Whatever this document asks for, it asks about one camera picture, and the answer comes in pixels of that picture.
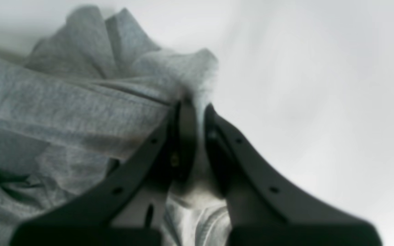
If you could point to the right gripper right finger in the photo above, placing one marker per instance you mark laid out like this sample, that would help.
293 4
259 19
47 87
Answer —
266 209

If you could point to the grey T-shirt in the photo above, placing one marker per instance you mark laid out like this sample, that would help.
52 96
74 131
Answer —
91 93

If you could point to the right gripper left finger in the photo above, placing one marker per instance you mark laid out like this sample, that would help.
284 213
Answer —
127 208

